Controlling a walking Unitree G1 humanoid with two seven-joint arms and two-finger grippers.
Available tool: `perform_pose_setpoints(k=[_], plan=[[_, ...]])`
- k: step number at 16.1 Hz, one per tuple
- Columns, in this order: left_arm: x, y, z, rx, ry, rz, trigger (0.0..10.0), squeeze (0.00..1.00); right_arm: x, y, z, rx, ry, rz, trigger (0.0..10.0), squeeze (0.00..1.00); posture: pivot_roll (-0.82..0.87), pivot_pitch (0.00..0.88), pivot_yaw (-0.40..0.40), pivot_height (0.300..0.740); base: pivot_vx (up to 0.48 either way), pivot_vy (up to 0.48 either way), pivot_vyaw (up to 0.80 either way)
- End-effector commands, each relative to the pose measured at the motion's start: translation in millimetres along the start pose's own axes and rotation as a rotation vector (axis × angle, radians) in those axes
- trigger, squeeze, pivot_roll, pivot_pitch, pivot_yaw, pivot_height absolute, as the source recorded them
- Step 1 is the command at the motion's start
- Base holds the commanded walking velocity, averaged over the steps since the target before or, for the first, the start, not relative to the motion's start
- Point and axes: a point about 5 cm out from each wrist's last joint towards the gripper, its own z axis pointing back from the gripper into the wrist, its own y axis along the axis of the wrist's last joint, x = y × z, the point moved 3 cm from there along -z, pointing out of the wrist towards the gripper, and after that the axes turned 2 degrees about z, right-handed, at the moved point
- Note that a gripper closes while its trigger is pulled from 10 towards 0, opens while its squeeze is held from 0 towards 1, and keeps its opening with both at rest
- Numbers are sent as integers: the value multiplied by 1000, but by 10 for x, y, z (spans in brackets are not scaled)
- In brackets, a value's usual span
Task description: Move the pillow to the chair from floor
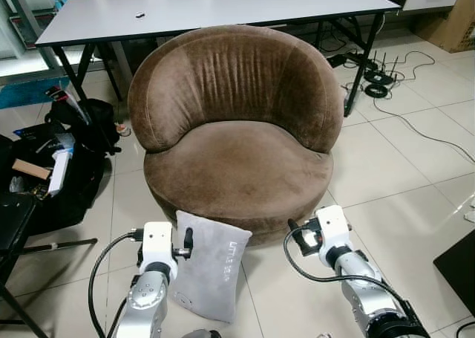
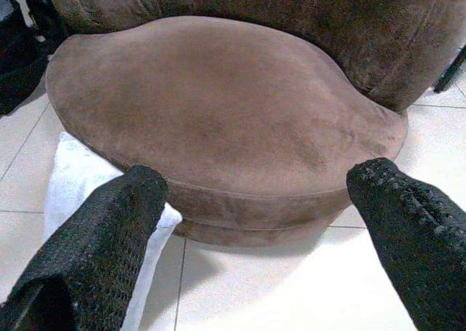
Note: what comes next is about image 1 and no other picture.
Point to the grey rectangular pillow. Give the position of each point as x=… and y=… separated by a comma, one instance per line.
x=211, y=267

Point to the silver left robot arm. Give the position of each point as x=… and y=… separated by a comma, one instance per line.
x=145, y=301

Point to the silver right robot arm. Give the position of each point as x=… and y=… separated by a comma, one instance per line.
x=364, y=278

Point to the brown round velvet chair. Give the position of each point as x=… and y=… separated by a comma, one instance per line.
x=237, y=152

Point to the blue floor mat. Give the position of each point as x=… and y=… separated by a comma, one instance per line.
x=30, y=93

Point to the black open bag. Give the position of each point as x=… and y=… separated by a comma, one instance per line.
x=82, y=182

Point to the white slim box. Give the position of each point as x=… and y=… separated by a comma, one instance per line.
x=61, y=171

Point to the black flat box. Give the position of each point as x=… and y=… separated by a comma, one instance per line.
x=459, y=271

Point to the light wooden piece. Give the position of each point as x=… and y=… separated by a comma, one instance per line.
x=30, y=168

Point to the black router with antennas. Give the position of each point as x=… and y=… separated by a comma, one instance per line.
x=382, y=78

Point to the small black object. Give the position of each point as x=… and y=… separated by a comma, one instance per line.
x=139, y=15

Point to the white table with black legs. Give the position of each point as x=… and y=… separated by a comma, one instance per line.
x=223, y=4

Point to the brown cardboard box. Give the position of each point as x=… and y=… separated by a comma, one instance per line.
x=453, y=26

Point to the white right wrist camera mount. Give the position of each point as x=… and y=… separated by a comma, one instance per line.
x=332, y=226

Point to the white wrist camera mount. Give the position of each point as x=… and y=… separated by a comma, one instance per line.
x=157, y=241
x=332, y=226

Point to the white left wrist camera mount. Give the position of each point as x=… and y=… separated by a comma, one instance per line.
x=157, y=241

